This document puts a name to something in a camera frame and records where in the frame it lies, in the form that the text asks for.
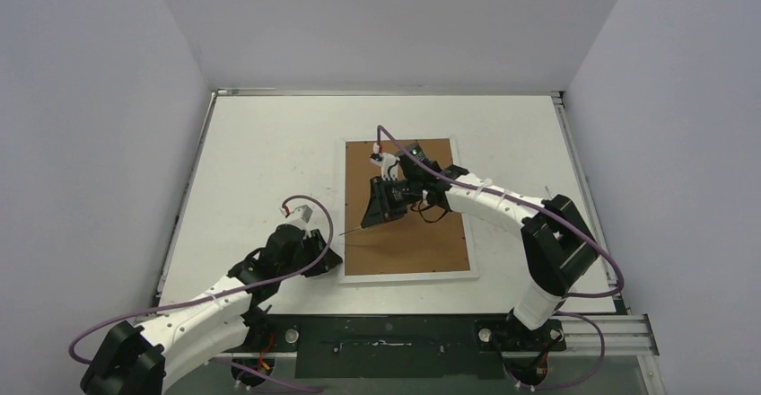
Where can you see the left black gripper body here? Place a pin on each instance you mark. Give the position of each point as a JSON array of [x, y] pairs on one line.
[[310, 247]]

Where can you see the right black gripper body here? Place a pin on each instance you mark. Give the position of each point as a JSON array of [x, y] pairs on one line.
[[391, 196]]

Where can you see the white picture frame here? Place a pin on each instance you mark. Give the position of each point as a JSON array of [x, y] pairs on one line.
[[414, 249]]

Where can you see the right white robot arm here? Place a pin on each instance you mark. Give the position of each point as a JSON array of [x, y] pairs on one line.
[[556, 240]]

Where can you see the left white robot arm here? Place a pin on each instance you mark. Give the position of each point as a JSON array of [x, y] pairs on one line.
[[149, 357]]

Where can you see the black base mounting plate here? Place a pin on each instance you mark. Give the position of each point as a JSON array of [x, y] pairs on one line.
[[403, 346]]

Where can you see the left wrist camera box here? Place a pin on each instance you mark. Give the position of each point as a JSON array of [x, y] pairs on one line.
[[299, 216]]

